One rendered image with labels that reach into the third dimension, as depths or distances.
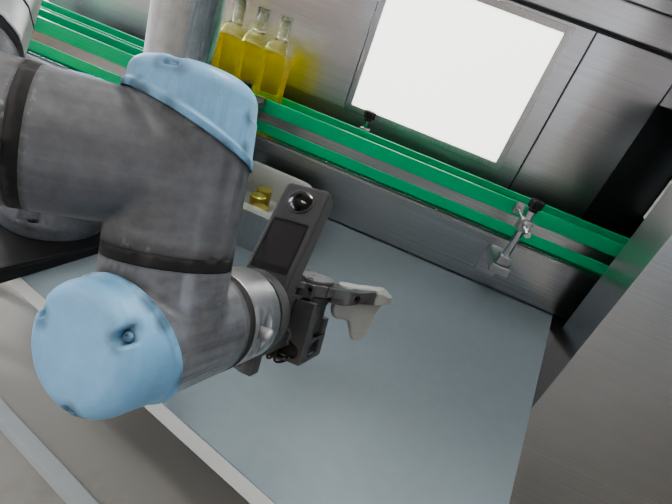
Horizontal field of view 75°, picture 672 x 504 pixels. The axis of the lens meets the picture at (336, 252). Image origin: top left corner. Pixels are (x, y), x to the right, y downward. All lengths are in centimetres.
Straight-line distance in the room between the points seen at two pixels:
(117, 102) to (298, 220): 21
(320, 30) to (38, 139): 102
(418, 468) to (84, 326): 48
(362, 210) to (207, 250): 84
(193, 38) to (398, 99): 67
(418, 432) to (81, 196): 54
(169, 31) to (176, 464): 113
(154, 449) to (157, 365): 122
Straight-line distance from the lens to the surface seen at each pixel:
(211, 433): 57
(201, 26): 61
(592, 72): 123
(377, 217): 106
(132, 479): 141
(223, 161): 25
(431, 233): 106
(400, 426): 66
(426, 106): 118
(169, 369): 25
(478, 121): 118
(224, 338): 28
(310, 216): 40
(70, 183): 25
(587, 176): 127
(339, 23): 120
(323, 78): 122
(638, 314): 100
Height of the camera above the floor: 121
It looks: 29 degrees down
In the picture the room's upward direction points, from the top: 21 degrees clockwise
